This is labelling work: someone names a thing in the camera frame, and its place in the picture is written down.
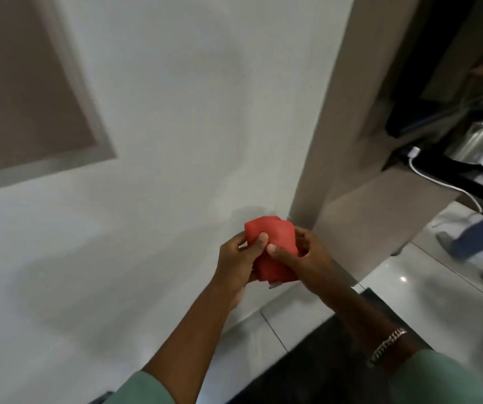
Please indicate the person's right hand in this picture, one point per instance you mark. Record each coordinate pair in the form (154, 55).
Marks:
(315, 265)

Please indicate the person's right thumb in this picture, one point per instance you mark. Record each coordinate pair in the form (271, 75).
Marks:
(281, 250)

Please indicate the person's right forearm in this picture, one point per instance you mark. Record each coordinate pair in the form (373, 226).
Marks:
(363, 315)

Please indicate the brown framed wall panel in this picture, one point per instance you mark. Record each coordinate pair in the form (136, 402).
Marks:
(22, 88)

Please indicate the black flat screen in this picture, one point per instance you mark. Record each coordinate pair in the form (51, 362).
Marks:
(427, 58)

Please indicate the steel electric kettle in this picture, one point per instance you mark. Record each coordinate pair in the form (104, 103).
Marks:
(477, 140)

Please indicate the person's left hand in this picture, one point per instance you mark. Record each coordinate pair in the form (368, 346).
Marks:
(231, 269)

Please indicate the person's left forearm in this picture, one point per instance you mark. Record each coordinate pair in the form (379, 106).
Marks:
(195, 340)

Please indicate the red cloth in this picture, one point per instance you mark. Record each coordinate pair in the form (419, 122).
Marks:
(276, 237)

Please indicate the beige wooden cabinet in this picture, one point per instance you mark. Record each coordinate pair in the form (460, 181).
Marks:
(368, 214)

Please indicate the white charger plug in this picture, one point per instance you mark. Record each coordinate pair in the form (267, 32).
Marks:
(413, 151)

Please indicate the green shirt sleeve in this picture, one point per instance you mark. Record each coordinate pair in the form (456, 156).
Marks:
(140, 391)
(439, 380)

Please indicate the dark floor mat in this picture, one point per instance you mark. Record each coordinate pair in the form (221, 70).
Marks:
(321, 361)

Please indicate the person's left thumb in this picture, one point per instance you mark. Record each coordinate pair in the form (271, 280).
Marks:
(260, 246)

